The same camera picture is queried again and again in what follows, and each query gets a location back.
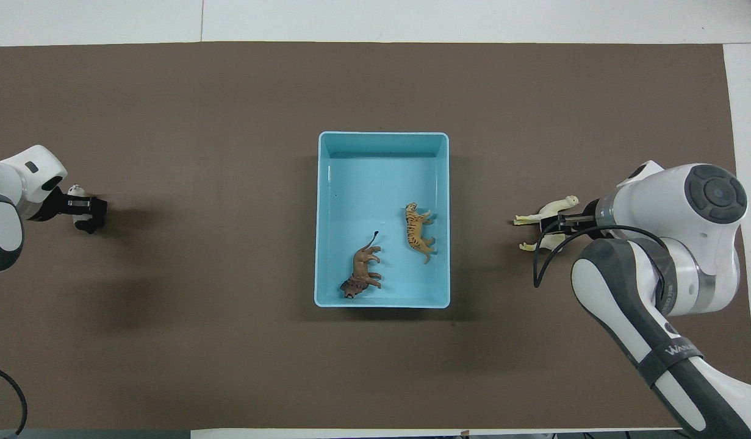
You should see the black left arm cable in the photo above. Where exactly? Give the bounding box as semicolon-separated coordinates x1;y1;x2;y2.
0;361;29;437

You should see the brown lion toy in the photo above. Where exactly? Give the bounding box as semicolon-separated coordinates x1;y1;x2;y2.
340;230;384;299

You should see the orange striped tiger toy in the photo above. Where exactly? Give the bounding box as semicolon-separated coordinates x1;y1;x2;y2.
403;202;439;265

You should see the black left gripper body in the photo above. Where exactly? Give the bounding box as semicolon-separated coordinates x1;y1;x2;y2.
30;183;68;222

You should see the brown table mat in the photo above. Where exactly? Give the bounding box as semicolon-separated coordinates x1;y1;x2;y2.
0;41;751;430

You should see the light blue storage box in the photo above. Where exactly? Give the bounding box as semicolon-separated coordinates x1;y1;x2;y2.
314;131;451;309

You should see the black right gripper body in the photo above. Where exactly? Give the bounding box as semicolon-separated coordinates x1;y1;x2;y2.
572;201;603;240

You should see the black and white panda toy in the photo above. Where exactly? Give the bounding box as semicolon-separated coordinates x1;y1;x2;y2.
66;185;99;235

